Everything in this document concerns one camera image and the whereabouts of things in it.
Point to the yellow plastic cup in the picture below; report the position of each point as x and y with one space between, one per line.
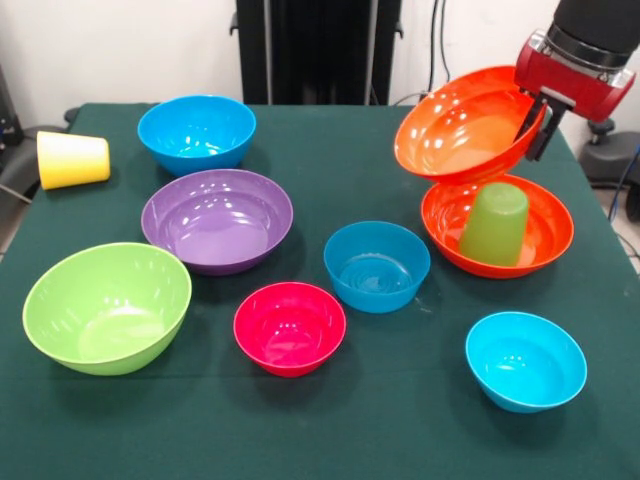
75 160

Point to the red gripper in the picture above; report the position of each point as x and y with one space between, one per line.
575 80

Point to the small dark blue bowl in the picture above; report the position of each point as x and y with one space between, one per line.
377 268

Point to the black equipment base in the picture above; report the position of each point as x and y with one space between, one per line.
610 165
30 150

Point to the large blue plastic bowl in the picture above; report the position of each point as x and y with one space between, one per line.
195 135

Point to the purple plastic bowl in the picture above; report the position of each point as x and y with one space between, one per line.
217 220

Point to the large green plastic bowl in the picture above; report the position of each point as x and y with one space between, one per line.
105 310

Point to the small cyan plastic bowl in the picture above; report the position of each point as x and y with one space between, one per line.
525 360

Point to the orange plastic bowl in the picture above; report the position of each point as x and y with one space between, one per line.
545 235
460 130

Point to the green plastic cup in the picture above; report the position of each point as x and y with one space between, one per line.
495 225

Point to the dark green tablecloth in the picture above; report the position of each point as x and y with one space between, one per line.
300 430

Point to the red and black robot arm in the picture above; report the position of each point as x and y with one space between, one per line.
595 30

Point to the pink plastic bowl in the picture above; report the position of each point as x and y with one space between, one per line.
290 328

